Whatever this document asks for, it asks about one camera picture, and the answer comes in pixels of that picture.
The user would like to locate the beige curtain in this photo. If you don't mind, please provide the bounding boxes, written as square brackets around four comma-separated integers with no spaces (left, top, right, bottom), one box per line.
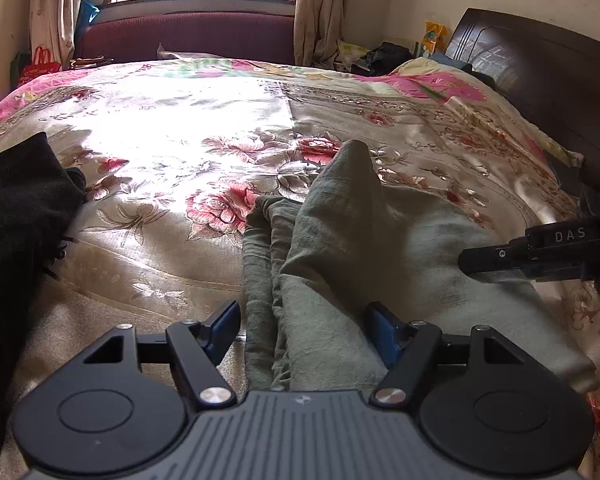
[294,0,344,66]
[29,0,81,67]

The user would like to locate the beige left curtain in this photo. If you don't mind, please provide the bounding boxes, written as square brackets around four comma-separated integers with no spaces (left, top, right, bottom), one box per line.
[29,0,81,67]

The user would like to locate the dark wooden headboard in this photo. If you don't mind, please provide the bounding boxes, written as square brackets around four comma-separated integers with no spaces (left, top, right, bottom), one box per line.
[445,8,600,192]

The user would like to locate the black cloth garment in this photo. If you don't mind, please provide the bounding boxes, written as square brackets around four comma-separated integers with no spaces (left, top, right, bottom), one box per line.
[0,132,85,451]

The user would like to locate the maroon upholstered bench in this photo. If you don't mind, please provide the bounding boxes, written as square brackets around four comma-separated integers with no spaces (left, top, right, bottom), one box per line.
[74,12,294,65]

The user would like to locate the yellow orange package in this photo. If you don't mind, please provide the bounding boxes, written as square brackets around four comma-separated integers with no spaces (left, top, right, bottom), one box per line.
[422,21,448,56]

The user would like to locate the black clothes pile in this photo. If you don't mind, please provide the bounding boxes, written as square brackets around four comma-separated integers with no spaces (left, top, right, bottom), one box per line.
[364,41,414,77]

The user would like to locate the red gift bag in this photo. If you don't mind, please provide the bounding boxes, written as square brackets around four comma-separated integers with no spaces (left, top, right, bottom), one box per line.
[18,46,62,86]

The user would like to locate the blue bag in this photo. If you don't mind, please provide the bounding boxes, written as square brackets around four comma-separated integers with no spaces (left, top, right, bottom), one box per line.
[74,0,100,38]

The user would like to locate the floral satin bedspread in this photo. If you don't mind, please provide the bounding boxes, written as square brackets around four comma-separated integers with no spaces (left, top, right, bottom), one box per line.
[0,58,600,479]

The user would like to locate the beige right curtain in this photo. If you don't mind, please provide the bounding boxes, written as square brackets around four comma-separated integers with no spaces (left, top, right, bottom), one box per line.
[294,0,344,66]

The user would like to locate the olive green pants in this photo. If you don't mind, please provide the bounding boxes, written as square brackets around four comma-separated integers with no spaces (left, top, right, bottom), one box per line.
[242,140,598,393]

